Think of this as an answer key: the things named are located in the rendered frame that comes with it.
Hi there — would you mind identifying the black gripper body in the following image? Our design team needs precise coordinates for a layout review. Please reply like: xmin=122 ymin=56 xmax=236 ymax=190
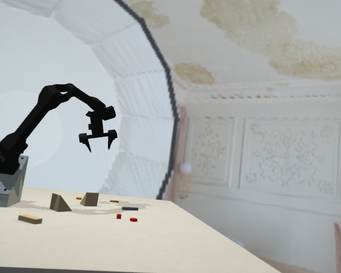
xmin=79 ymin=123 xmax=118 ymax=143

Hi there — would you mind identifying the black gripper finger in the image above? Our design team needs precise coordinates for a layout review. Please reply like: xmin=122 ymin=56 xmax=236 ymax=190
xmin=108 ymin=136 xmax=115 ymax=149
xmin=82 ymin=141 xmax=91 ymax=152

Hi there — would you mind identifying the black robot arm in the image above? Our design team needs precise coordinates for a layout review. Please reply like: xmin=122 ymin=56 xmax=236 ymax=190
xmin=0 ymin=83 xmax=116 ymax=175

